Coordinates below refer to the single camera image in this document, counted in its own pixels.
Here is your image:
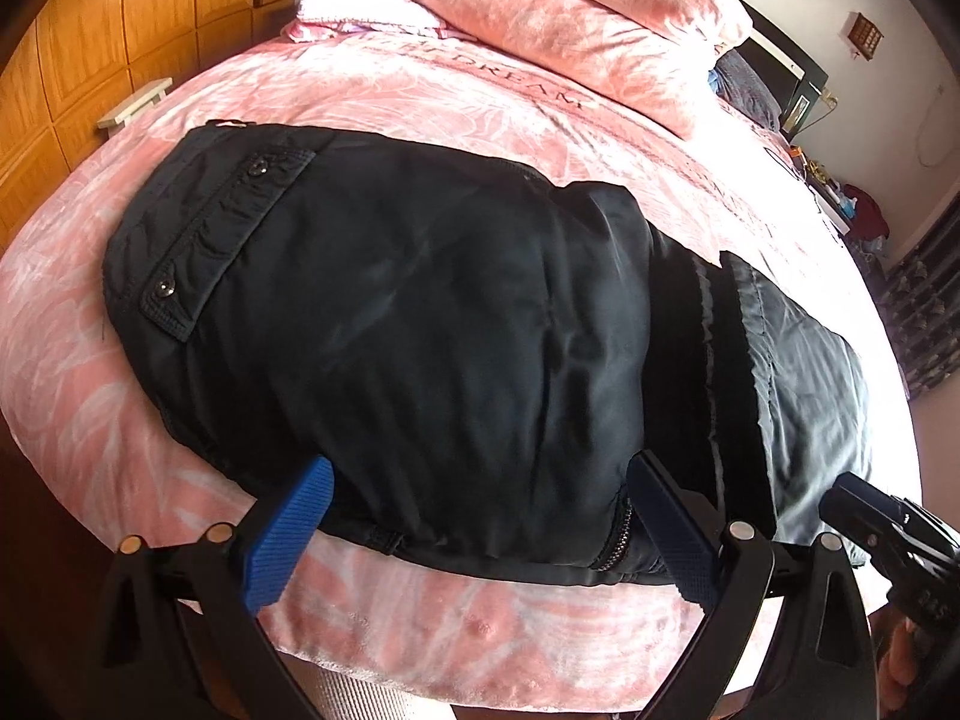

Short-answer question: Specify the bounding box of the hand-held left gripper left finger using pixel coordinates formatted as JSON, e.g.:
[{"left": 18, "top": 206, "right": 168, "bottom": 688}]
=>
[{"left": 101, "top": 456, "right": 335, "bottom": 720}]

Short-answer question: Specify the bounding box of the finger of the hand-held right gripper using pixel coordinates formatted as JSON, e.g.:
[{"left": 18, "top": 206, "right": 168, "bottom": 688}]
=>
[{"left": 819, "top": 471, "right": 938, "bottom": 567}]

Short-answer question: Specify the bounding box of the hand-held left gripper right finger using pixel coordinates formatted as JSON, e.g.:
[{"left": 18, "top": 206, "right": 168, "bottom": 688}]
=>
[{"left": 628, "top": 451, "right": 875, "bottom": 720}]

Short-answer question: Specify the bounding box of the black padded jacket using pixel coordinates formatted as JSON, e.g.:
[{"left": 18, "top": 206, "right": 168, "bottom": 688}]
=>
[{"left": 101, "top": 124, "right": 875, "bottom": 590}]

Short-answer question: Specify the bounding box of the person's right hand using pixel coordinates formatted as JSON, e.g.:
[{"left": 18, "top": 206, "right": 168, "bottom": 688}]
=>
[{"left": 876, "top": 607, "right": 927, "bottom": 720}]

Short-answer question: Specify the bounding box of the dark patterned curtain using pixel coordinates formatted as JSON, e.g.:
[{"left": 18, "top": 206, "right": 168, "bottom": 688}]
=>
[{"left": 877, "top": 236, "right": 960, "bottom": 402}]

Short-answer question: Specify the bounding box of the grey flat box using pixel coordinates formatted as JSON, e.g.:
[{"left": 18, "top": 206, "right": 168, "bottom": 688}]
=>
[{"left": 810, "top": 187, "right": 848, "bottom": 232}]

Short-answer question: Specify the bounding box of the dark grey pillow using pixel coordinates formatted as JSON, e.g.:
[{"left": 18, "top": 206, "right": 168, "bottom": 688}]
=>
[{"left": 711, "top": 52, "right": 785, "bottom": 132}]

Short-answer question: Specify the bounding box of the small white stool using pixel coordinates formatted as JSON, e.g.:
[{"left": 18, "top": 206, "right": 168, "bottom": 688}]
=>
[{"left": 96, "top": 81, "right": 170, "bottom": 132}]

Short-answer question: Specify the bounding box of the dark headboard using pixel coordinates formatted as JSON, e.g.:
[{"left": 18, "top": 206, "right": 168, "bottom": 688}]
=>
[{"left": 739, "top": 0, "right": 830, "bottom": 91}]

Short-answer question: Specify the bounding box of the pink velvet bed sheet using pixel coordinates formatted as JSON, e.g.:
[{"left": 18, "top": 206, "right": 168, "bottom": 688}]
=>
[{"left": 0, "top": 15, "right": 923, "bottom": 706}]

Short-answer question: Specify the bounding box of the pink velvet pillow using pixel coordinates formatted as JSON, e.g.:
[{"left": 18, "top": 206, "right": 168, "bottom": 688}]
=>
[{"left": 386, "top": 0, "right": 725, "bottom": 140}]

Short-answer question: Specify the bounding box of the white folded towel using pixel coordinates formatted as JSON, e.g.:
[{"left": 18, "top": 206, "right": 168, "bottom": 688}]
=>
[{"left": 298, "top": 0, "right": 451, "bottom": 35}]

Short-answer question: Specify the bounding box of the wooden wardrobe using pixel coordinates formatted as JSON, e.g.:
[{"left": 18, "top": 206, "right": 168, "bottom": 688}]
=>
[{"left": 0, "top": 0, "right": 301, "bottom": 196}]

